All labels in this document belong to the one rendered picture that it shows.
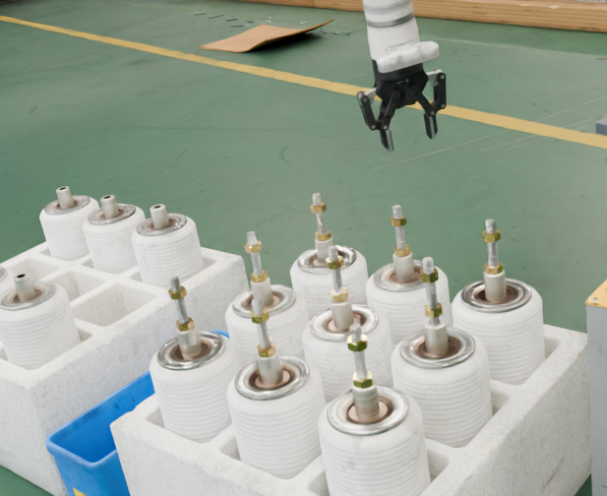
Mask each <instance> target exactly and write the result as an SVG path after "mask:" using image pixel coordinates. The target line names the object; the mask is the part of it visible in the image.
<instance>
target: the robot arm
mask: <svg viewBox="0 0 607 496"><path fill-rule="evenodd" d="M363 6H364V12H365V17H366V23H367V36H368V43H369V48H370V54H371V60H372V65H373V71H374V76H375V85H374V88H373V89H371V90H369V91H367V92H365V93H364V92H362V91H360V92H358V93H357V98H358V101H359V104H360V107H361V111H362V114H363V117H364V120H365V123H366V125H367V126H368V127H369V128H370V130H372V131H374V130H379V132H380V137H381V143H382V145H383V146H384V147H385V148H386V149H388V150H389V152H391V151H393V150H394V145H393V140H392V134H391V130H390V129H389V126H390V123H391V120H392V118H393V117H394V115H395V109H400V108H403V107H405V106H406V105H412V104H416V103H415V102H416V101H417V102H418V103H419V104H420V105H421V107H422V108H423V109H424V110H425V113H423V114H424V121H425V127H426V134H427V136H428V137H429V138H430V139H434V138H435V134H437V131H438V128H437V121H436V113H437V112H438V111H439V110H441V109H445V108H446V106H447V92H446V74H445V73H444V72H442V71H441V70H440V69H438V68H436V69H434V71H433V72H429V73H426V72H425V71H424V67H423V62H425V61H428V60H431V59H434V58H437V57H438V56H439V55H440V53H439V45H438V44H437V43H436V42H434V41H422V42H420V40H419V33H418V27H417V24H416V21H415V18H414V12H413V5H412V0H363ZM428 81H430V83H431V84H432V85H433V88H434V101H433V102H432V103H430V102H429V101H428V99H427V98H426V97H425V96H424V94H423V91H424V89H425V87H426V85H427V82H428ZM375 96H378V97H379V98H380V99H381V100H382V102H381V106H380V113H379V117H378V119H375V117H374V114H373V110H372V107H371V105H372V104H373V103H374V97H375Z"/></svg>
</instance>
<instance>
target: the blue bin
mask: <svg viewBox="0 0 607 496"><path fill-rule="evenodd" d="M210 332H215V333H218V334H220V335H222V336H225V337H227V338H229V339H230V337H229V332H226V331H223V330H213V331H210ZM154 394H155V389H154V385H153V381H152V375H151V372H150V370H149V371H147V372H146V373H144V374H143V375H141V376H140V377H138V378H136V379H135V380H133V381H132V382H130V383H129V384H127V385H126V386H124V387H123V388H121V389H119V390H118V391H116V392H115V393H113V394H112V395H110V396H109V397H107V398H106V399H104V400H102V401H101V402H99V403H97V404H96V405H94V406H93V407H91V408H90V409H88V410H86V411H85V412H83V413H82V414H80V415H79V416H77V417H76V418H74V419H73V420H71V421H69V422H68V423H66V424H65V425H63V426H62V427H60V428H59V429H57V430H56V431H54V432H52V433H51V434H50V435H49V436H47V438H46V440H45V446H46V449H47V451H48V453H49V454H50V455H52V456H53V457H54V460H55V462H56V464H57V466H58V469H59V472H60V474H61V477H62V479H63V482H64V484H65V487H66V489H67V492H68V494H69V496H131V494H130V491H129V488H128V484H127V481H126V478H125V474H124V471H123V468H122V465H121V462H120V459H119V455H118V452H117V448H116V445H115V442H114V438H113V435H112V432H111V428H110V425H111V423H113V422H114V421H115V420H117V419H118V418H120V417H121V416H123V415H124V414H126V413H127V412H132V411H133V410H134V409H135V408H136V406H137V405H139V404H140V403H142V402H143V401H145V400H146V399H148V398H149V397H151V396H152V395H154Z"/></svg>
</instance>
